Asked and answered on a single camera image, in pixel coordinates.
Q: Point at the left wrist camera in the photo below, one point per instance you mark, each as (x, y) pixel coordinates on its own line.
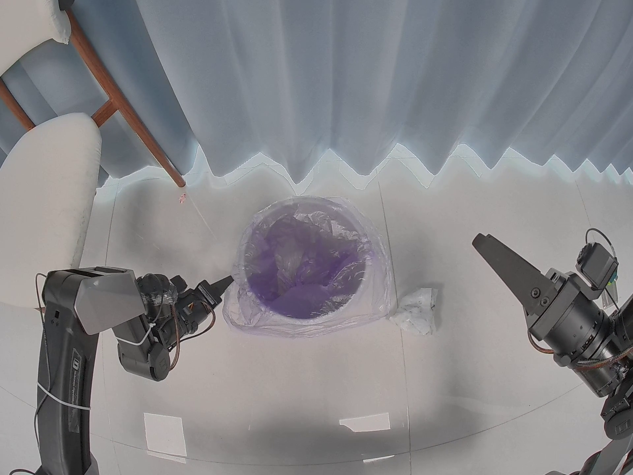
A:
(179, 285)

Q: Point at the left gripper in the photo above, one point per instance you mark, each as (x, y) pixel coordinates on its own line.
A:
(200, 309)

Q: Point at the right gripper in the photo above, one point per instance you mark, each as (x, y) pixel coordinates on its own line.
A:
(568, 319)

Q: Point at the white paper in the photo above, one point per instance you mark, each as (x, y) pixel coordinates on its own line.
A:
(418, 312)

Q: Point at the white trash bin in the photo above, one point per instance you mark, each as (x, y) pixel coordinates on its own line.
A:
(321, 313)

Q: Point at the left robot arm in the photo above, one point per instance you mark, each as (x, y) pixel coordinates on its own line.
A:
(64, 364)

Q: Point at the white cushioned wooden chair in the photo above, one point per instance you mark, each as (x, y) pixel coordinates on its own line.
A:
(49, 191)

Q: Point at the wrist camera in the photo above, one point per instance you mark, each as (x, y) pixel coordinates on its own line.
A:
(598, 262)
(179, 285)

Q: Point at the pale blue curtain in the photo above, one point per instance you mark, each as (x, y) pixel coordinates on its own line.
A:
(371, 67)
(106, 3)

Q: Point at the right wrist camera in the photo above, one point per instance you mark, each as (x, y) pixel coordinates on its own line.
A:
(598, 262)

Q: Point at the purple plastic bag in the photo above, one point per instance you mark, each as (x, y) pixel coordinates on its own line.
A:
(296, 285)

